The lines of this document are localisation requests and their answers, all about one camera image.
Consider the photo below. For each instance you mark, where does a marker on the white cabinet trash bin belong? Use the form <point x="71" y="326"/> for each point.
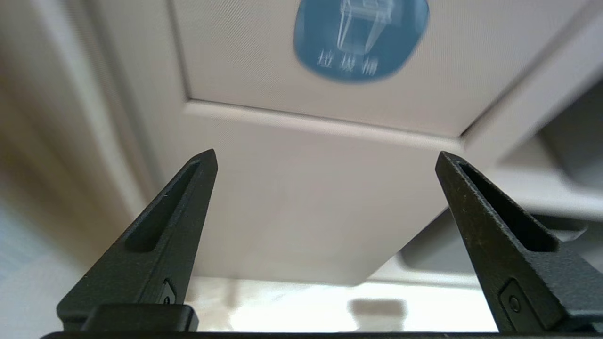
<point x="301" y="197"/>

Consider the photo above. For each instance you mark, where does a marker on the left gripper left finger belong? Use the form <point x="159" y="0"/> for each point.
<point x="181" y="245"/>

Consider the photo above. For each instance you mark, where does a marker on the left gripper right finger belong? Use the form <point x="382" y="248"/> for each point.
<point x="485" y="226"/>

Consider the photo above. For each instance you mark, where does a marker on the blue round trash bin sticker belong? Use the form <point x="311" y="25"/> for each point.
<point x="360" y="40"/>

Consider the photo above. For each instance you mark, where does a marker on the beige trash bin flap door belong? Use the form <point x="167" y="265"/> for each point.
<point x="330" y="56"/>

